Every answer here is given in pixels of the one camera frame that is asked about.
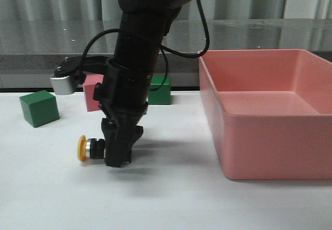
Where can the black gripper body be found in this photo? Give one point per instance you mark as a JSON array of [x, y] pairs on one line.
[[122, 95]]

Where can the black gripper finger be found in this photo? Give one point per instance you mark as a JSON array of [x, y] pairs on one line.
[[109, 130], [131, 139]]

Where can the yellow push button switch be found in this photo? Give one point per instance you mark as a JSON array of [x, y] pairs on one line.
[[90, 149]]

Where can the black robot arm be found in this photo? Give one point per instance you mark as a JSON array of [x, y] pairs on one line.
[[144, 24]]

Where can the pink cube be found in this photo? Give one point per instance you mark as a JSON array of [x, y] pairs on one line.
[[88, 87]]

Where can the right green cube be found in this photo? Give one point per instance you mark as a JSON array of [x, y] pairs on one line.
[[162, 96]]

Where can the green cube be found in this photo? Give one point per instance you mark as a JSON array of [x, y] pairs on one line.
[[162, 96], [39, 108]]

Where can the left green cube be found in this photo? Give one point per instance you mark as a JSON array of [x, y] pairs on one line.
[[39, 108]]

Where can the grey stone ledge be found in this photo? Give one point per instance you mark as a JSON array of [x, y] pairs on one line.
[[31, 50]]

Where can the grey curtain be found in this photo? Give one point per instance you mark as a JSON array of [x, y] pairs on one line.
[[108, 10]]

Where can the pink plastic bin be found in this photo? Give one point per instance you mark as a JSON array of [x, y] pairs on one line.
[[269, 112]]

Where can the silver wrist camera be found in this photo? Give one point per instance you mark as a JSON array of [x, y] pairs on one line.
[[66, 77]]

